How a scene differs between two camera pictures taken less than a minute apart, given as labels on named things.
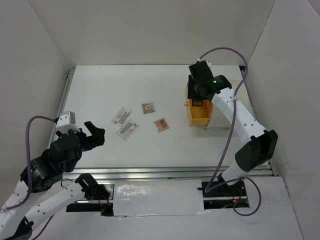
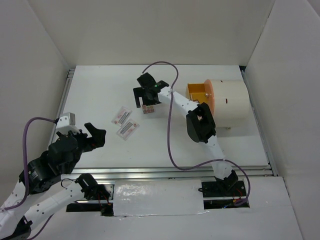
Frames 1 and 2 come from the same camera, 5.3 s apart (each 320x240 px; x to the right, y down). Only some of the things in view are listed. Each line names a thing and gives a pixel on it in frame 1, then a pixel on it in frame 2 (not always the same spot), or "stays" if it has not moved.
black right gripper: (192, 93) → (140, 92)
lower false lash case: (127, 129) stays
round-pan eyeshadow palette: (148, 108) stays
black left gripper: (98, 138) stays
